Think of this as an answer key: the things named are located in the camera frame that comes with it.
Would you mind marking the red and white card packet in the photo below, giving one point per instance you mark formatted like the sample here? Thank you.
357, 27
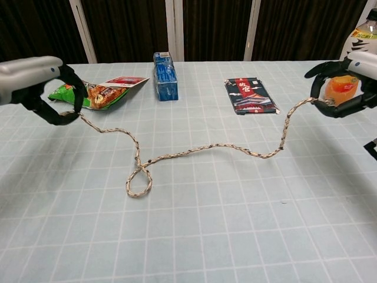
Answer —
129, 81

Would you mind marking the light blue checked tablecloth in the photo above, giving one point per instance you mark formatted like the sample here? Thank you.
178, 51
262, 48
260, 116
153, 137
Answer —
235, 206

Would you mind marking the white frame post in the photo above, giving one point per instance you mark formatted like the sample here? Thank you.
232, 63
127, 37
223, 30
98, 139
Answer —
251, 29
176, 29
371, 3
85, 38

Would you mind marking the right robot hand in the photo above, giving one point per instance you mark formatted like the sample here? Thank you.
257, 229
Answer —
366, 65

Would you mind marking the dark blue palace print package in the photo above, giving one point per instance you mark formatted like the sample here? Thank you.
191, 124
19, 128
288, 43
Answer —
250, 97

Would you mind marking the orange drink bottle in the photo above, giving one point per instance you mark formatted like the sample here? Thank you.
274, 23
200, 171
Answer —
341, 87

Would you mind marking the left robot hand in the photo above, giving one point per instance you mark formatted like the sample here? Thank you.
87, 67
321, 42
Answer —
26, 73

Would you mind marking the green snack bag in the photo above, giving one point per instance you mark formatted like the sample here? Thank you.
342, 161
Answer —
100, 97

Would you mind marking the blue rectangular box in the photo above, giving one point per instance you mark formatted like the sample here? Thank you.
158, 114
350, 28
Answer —
166, 82

